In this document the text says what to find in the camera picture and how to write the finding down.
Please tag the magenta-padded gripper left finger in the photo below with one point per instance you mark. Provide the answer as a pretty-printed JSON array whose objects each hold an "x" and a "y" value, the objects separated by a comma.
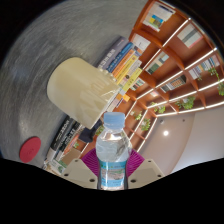
[{"x": 81, "y": 173}]

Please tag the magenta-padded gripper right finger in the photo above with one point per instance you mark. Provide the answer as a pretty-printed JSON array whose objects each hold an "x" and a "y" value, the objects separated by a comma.
[{"x": 145, "y": 173}]

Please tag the clear water bottle blue cap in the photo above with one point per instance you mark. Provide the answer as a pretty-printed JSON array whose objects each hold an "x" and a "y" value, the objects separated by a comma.
[{"x": 113, "y": 150}]

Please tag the stacked boxes with orange print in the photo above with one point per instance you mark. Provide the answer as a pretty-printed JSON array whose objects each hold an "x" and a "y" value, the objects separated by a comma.
[{"x": 65, "y": 138}]

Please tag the chair with dark blue jacket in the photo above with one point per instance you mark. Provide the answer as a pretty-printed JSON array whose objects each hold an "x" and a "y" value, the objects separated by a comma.
[{"x": 88, "y": 135}]

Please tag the round recessed ceiling light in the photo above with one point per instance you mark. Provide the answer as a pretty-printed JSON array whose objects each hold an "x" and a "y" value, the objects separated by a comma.
[{"x": 165, "y": 133}]

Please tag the flat round red coaster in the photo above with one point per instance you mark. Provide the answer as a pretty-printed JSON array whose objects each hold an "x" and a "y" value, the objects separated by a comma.
[{"x": 30, "y": 149}]

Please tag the cream plastic cup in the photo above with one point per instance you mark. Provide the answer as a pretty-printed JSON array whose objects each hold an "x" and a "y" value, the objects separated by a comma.
[{"x": 80, "y": 90}]

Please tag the wooden shelf unit with books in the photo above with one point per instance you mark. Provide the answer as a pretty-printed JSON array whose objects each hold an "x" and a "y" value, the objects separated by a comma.
[{"x": 176, "y": 66}]

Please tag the stack of colourful books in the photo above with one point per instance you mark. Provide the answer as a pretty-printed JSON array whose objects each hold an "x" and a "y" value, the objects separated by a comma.
[{"x": 125, "y": 63}]

